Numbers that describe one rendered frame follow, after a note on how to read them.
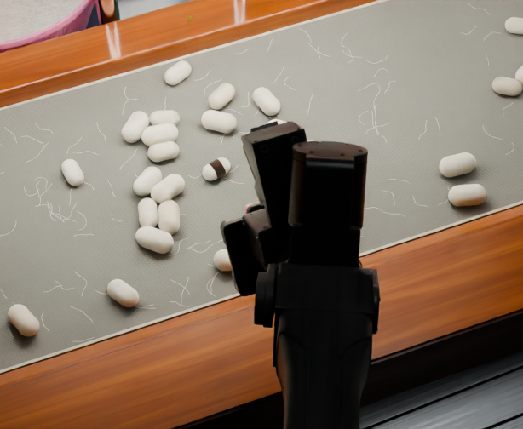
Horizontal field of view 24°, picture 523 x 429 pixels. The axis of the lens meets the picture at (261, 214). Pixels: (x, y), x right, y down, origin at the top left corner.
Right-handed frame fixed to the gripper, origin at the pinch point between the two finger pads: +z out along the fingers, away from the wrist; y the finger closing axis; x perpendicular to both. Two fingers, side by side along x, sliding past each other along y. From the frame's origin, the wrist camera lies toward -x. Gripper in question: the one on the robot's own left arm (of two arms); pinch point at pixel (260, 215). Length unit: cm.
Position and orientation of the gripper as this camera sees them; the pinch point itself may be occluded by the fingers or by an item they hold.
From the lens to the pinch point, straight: 110.8
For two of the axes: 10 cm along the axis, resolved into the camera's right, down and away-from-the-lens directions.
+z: -2.6, -2.6, 9.3
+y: -9.4, 2.9, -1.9
